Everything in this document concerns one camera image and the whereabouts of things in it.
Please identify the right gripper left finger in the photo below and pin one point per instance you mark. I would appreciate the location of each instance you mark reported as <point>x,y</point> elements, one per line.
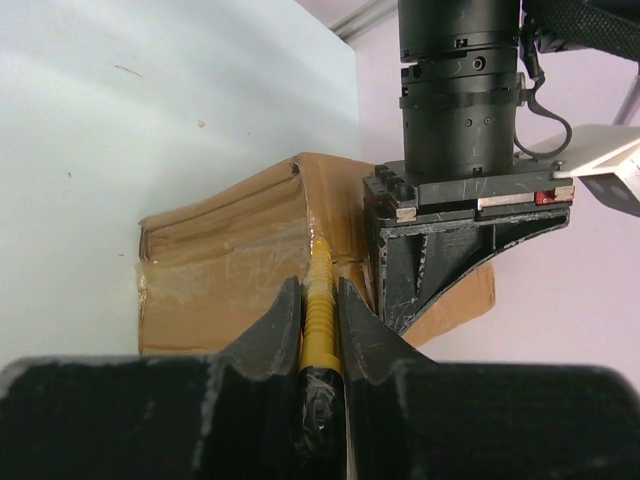
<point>226,415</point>

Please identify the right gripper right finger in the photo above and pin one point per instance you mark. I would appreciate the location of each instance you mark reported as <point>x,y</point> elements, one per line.
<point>413,418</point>

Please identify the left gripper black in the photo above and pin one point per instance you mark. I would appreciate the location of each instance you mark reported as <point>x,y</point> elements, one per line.
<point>428,233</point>

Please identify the yellow utility knife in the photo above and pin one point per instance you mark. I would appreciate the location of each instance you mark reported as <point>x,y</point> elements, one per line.
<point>319,425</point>

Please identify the brown cardboard express box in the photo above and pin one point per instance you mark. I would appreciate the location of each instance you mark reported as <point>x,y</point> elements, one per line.
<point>209,270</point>

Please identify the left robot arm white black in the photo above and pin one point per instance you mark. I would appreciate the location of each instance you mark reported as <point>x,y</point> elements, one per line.
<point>468,66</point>

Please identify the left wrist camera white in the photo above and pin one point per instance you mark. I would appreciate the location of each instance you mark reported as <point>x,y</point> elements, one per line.
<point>605,158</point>

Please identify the left aluminium frame post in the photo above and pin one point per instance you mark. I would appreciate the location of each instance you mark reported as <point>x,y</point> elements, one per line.
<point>364,19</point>

